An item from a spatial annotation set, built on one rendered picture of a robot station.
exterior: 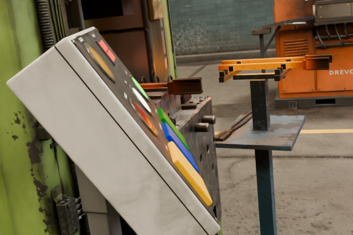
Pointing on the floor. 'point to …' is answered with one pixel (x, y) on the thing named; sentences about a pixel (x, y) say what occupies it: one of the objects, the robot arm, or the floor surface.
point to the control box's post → (104, 223)
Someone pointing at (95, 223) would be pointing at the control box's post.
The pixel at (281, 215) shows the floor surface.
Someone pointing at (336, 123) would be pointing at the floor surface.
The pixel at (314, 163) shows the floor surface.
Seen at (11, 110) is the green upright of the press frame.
